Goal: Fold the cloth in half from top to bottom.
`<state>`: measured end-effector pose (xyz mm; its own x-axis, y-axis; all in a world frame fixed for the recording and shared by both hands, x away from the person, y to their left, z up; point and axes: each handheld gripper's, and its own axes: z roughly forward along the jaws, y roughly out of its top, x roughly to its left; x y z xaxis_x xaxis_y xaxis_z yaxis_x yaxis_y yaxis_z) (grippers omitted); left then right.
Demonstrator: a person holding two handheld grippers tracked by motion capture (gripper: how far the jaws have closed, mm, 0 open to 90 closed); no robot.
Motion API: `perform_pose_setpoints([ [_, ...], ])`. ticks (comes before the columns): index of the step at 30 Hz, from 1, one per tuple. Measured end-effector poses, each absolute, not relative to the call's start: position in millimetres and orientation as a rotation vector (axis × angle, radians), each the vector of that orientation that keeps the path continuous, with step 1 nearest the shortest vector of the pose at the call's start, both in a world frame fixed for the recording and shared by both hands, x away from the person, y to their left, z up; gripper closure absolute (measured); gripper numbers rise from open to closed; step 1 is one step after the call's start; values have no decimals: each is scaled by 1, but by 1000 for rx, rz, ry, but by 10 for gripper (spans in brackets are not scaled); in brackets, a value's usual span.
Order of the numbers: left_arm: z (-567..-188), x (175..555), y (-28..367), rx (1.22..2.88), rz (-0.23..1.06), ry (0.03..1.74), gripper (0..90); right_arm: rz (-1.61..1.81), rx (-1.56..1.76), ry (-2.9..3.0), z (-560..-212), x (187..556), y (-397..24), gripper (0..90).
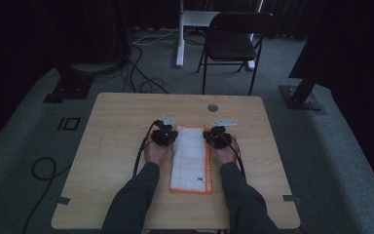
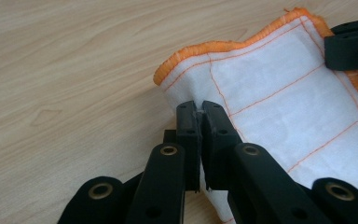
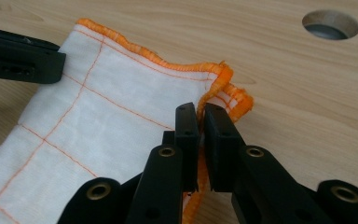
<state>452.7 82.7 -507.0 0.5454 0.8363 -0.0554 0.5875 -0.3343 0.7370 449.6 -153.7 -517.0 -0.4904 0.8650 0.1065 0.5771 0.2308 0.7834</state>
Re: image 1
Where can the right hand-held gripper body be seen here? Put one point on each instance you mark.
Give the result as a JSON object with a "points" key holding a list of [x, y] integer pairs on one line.
{"points": [[220, 136]]}

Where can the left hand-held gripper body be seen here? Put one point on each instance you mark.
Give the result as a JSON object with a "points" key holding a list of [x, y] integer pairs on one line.
{"points": [[164, 135]]}

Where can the white towel with orange grid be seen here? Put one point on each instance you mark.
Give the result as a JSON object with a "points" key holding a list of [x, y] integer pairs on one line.
{"points": [[191, 162]]}

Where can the person's right hand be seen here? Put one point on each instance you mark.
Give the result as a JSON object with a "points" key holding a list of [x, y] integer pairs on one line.
{"points": [[227, 155]]}

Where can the person's left hand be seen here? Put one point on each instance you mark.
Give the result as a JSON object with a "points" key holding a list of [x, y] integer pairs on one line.
{"points": [[157, 154]]}

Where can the grey round table grommet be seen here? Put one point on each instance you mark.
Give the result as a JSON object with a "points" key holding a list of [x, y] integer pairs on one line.
{"points": [[212, 108]]}

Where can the black folding chair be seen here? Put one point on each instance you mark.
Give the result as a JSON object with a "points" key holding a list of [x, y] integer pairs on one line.
{"points": [[232, 45]]}

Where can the black stand with base plate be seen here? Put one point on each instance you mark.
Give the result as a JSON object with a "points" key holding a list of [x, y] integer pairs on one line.
{"points": [[69, 87], [300, 97]]}

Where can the white desk frame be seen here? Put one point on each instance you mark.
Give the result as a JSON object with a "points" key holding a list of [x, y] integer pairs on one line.
{"points": [[181, 39]]}

